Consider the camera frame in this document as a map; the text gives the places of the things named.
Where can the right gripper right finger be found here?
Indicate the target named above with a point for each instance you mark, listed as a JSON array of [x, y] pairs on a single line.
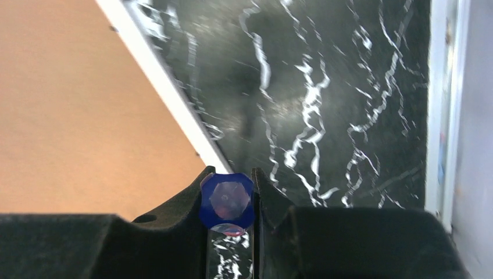
[[291, 241]]

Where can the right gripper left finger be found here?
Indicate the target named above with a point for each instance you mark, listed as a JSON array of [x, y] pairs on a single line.
[[167, 242]]

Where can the blue red screwdriver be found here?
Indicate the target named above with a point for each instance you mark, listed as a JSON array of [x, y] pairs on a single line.
[[227, 203]]

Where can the white picture frame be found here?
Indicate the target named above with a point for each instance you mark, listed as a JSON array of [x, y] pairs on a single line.
[[82, 129]]

